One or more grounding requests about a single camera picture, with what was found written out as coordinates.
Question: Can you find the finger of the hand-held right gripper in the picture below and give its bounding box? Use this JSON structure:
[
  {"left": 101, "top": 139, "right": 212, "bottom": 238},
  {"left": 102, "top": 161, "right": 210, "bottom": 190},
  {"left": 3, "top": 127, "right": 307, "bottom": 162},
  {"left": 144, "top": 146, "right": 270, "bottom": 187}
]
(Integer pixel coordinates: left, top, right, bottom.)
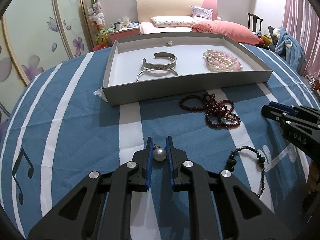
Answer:
[
  {"left": 268, "top": 101, "right": 320, "bottom": 117},
  {"left": 261, "top": 105, "right": 320, "bottom": 131}
]

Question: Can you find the metal wire rack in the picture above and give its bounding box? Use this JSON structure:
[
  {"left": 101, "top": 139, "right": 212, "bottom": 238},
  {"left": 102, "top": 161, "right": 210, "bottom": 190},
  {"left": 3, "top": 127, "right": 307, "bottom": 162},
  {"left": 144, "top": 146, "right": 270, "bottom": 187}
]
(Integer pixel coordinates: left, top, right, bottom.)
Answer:
[{"left": 305, "top": 73, "right": 318, "bottom": 88}]

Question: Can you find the stack of plush toys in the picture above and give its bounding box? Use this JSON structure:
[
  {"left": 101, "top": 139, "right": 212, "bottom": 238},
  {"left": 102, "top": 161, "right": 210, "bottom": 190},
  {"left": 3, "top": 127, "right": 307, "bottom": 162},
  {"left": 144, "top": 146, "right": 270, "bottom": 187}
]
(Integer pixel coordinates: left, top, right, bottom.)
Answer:
[{"left": 86, "top": 0, "right": 109, "bottom": 48}]

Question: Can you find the black bead bracelet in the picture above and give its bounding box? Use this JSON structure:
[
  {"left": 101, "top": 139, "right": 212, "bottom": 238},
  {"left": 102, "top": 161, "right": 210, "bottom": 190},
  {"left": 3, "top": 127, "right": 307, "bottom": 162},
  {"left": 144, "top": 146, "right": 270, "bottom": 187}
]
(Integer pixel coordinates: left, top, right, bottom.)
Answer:
[{"left": 226, "top": 146, "right": 267, "bottom": 198}]

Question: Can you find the long dark red bead strand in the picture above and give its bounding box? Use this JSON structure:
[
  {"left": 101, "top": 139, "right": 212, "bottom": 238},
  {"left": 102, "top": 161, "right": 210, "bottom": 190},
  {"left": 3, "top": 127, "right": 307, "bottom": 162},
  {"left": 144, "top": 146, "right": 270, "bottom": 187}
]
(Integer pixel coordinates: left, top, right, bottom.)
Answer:
[{"left": 205, "top": 99, "right": 241, "bottom": 129}]

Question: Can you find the pink pillow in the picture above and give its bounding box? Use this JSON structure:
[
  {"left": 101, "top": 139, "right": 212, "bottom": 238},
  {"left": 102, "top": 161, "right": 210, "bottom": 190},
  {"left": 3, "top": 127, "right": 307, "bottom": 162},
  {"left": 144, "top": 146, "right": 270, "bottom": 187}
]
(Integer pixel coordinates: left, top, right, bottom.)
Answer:
[{"left": 191, "top": 20, "right": 261, "bottom": 45}]

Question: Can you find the colourful clothes pile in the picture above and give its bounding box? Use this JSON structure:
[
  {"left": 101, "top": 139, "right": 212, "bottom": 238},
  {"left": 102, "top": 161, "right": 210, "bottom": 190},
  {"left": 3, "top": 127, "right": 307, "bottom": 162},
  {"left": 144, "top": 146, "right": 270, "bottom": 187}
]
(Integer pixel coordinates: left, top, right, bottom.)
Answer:
[{"left": 257, "top": 31, "right": 277, "bottom": 52}]

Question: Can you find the white printed pillow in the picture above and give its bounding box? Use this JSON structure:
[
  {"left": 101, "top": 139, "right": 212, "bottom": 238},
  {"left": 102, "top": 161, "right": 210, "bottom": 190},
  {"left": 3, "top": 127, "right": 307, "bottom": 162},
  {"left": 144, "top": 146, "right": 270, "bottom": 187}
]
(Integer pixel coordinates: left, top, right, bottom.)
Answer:
[{"left": 151, "top": 15, "right": 197, "bottom": 28}]

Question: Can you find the dark wooden chair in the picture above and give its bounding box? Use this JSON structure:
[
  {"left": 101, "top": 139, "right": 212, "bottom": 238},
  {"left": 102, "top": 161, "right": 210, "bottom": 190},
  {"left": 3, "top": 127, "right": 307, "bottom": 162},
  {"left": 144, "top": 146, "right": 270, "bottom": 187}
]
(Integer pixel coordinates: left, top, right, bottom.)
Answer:
[{"left": 247, "top": 12, "right": 264, "bottom": 34}]

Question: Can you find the grey cardboard tray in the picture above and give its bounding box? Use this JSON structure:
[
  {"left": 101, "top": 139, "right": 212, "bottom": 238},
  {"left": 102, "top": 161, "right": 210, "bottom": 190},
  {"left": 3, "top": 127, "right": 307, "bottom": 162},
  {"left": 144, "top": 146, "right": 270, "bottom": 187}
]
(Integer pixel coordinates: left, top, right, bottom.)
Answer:
[{"left": 102, "top": 31, "right": 274, "bottom": 107}]

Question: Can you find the blue bathrobe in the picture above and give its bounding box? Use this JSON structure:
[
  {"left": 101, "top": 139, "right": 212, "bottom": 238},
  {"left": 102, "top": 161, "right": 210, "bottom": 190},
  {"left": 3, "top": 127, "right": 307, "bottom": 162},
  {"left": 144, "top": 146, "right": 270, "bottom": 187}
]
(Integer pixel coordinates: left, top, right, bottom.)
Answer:
[{"left": 275, "top": 26, "right": 308, "bottom": 74}]

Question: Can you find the wide silver cuff bracelet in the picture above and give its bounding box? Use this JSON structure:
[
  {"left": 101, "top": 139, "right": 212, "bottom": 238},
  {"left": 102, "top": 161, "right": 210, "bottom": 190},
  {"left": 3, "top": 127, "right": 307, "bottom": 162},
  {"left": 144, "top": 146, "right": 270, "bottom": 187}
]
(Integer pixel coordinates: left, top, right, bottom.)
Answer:
[{"left": 142, "top": 52, "right": 178, "bottom": 71}]

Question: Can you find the red plastic basin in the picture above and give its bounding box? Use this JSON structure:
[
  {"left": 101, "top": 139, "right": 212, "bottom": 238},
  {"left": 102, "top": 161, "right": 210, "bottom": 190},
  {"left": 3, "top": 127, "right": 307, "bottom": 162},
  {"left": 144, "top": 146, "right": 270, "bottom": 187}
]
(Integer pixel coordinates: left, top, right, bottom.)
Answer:
[{"left": 92, "top": 43, "right": 111, "bottom": 52}]

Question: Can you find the white pearl bracelet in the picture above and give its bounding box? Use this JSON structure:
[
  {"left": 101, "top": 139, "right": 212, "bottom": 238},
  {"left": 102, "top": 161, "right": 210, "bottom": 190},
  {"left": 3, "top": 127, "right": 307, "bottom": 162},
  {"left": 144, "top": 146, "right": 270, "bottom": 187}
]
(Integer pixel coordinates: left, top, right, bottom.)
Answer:
[{"left": 203, "top": 49, "right": 234, "bottom": 73}]

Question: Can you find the pink nightstand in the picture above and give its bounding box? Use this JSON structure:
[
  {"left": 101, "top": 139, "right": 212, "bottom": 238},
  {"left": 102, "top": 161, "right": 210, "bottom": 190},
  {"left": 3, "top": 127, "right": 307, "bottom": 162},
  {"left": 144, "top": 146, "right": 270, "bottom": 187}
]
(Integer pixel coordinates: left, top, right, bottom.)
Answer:
[{"left": 107, "top": 26, "right": 141, "bottom": 47}]

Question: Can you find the small pink pearl bracelet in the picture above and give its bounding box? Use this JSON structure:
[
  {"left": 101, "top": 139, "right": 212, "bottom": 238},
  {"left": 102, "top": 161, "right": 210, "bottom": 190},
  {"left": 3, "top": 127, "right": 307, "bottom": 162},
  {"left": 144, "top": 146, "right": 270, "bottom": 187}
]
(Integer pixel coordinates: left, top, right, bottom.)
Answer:
[{"left": 204, "top": 50, "right": 233, "bottom": 66}]

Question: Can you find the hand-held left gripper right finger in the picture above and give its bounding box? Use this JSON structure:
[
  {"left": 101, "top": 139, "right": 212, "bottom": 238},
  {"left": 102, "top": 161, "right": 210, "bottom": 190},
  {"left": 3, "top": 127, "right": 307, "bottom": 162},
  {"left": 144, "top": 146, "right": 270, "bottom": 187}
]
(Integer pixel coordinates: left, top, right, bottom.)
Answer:
[{"left": 166, "top": 136, "right": 293, "bottom": 240}]

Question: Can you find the purple pillow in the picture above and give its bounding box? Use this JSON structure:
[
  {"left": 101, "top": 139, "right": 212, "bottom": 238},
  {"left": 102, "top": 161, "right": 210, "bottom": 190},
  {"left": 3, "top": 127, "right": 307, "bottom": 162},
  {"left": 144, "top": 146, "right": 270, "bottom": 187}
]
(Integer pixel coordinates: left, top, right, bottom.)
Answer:
[{"left": 191, "top": 5, "right": 214, "bottom": 21}]

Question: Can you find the cream and pink headboard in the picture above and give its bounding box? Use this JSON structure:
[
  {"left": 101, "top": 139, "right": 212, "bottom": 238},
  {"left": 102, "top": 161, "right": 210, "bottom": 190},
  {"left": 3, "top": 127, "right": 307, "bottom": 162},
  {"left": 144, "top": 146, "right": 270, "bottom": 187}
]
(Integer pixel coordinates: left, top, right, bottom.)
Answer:
[{"left": 135, "top": 0, "right": 218, "bottom": 23}]

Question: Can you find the bed with pink sheet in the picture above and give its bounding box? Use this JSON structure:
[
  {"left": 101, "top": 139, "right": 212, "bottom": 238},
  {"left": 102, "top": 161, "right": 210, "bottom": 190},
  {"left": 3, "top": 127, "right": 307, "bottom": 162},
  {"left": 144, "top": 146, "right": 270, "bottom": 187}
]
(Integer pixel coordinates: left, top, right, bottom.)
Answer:
[{"left": 138, "top": 21, "right": 251, "bottom": 43}]

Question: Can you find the dark red bead bracelet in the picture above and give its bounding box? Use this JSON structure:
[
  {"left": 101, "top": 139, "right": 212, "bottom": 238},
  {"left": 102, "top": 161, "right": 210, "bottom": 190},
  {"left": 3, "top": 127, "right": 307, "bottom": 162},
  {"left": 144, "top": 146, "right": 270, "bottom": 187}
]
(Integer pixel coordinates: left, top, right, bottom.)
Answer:
[{"left": 179, "top": 93, "right": 216, "bottom": 111}]

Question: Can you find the pearl pendant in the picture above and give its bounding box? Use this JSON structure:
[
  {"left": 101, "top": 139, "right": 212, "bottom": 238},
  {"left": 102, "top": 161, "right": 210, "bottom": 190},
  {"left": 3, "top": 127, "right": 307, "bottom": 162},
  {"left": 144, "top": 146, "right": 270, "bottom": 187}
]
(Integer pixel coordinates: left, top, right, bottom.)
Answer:
[{"left": 152, "top": 143, "right": 167, "bottom": 162}]

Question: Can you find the pink curtain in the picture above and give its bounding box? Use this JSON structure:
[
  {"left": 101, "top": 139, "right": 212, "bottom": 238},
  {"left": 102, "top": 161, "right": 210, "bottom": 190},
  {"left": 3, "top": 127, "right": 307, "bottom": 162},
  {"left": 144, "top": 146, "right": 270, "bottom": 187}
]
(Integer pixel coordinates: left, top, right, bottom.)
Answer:
[{"left": 282, "top": 0, "right": 320, "bottom": 78}]

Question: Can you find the blue striped tablecloth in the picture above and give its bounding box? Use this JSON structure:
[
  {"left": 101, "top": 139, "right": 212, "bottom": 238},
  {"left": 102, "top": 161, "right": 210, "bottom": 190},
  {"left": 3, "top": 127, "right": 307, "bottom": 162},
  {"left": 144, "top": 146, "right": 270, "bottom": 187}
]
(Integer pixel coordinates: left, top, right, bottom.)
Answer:
[{"left": 0, "top": 39, "right": 320, "bottom": 240}]

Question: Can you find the flower-print sliding wardrobe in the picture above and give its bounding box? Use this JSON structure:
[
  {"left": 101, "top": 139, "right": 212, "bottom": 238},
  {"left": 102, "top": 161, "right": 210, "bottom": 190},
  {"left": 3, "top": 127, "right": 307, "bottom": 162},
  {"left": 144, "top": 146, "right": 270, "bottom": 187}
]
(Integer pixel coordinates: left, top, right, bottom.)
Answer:
[{"left": 0, "top": 0, "right": 94, "bottom": 140}]

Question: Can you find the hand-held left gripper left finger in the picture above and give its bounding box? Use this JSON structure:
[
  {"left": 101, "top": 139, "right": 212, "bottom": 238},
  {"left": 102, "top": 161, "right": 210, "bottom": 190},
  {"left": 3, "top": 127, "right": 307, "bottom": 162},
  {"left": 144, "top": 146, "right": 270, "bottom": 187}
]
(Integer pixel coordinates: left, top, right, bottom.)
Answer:
[{"left": 27, "top": 136, "right": 154, "bottom": 240}]

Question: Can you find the thin silver bangle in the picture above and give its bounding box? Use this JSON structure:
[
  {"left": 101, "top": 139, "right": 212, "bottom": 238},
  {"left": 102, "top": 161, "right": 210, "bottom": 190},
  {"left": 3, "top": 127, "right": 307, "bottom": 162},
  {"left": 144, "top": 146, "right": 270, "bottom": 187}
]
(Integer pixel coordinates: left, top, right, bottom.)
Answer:
[{"left": 136, "top": 68, "right": 180, "bottom": 83}]

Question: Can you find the person's right hand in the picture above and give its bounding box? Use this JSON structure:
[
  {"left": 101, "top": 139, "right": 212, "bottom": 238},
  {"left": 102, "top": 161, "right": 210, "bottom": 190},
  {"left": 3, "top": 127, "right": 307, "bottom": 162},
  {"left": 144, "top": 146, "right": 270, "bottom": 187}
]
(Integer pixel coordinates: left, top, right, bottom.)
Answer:
[{"left": 308, "top": 160, "right": 320, "bottom": 201}]

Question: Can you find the pink bead bracelet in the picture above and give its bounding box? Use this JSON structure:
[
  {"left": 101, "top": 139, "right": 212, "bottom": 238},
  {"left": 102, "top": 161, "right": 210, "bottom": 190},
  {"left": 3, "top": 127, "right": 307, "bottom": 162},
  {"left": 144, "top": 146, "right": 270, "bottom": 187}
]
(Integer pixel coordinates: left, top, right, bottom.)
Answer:
[{"left": 212, "top": 50, "right": 243, "bottom": 72}]

